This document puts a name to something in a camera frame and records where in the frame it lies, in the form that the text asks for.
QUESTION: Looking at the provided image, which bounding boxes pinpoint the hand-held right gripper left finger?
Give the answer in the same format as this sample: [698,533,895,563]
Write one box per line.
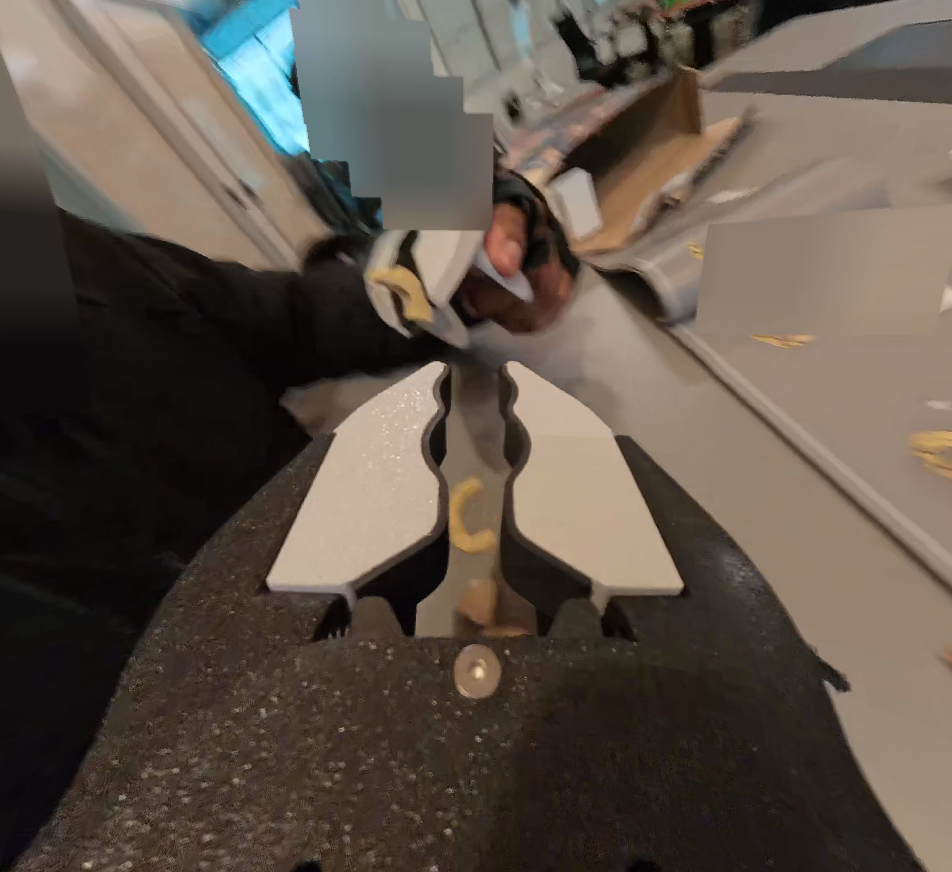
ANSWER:
[267,362,452,601]

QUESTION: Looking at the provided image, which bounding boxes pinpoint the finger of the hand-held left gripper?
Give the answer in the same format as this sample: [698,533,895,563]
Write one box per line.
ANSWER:
[368,236,471,352]
[421,230,534,305]

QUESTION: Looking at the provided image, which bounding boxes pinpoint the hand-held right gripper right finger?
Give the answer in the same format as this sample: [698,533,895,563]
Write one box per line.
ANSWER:
[503,362,685,608]

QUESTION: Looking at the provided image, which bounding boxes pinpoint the person's left forearm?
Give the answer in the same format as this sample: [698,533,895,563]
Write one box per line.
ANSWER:
[60,211,447,427]

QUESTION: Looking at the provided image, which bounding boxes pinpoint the person's left hand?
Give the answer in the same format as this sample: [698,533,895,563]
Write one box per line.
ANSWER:
[447,203,574,338]

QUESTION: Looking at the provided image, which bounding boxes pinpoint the brown cardboard piece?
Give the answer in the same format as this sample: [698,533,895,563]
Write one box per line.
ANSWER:
[566,66,745,256]

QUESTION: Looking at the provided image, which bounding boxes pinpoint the tan quarter-round brick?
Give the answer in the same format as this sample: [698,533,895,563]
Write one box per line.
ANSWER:
[454,578,529,638]

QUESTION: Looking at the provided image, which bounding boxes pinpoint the grey instruction booklet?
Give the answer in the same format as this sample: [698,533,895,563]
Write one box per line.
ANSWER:
[633,159,952,590]

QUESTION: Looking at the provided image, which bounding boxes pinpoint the dark desk cable cover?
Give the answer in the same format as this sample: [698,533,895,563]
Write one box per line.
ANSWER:
[700,17,952,107]

